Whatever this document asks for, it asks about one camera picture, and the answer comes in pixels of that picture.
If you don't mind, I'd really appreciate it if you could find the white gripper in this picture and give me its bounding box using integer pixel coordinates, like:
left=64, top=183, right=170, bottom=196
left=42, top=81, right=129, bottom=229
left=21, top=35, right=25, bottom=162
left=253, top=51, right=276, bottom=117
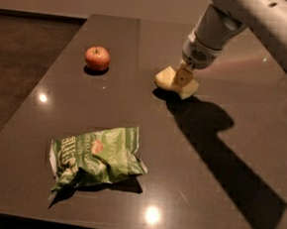
left=173, top=4, right=245, bottom=87

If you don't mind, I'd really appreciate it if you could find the green chip bag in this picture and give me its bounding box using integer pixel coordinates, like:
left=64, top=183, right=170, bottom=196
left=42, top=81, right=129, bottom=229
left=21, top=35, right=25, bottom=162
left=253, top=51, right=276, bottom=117
left=49, top=127, right=148, bottom=193

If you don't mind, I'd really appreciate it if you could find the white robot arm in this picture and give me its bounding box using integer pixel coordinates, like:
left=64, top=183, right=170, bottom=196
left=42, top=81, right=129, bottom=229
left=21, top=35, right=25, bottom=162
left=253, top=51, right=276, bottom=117
left=182, top=0, right=287, bottom=74

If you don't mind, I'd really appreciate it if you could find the yellow sponge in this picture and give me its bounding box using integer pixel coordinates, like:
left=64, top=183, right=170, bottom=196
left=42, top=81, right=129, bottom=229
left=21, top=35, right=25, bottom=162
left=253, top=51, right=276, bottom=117
left=154, top=66, right=199, bottom=100

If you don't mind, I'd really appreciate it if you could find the red apple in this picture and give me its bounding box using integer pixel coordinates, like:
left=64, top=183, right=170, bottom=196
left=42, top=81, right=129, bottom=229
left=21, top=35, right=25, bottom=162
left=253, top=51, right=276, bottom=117
left=84, top=46, right=110, bottom=72

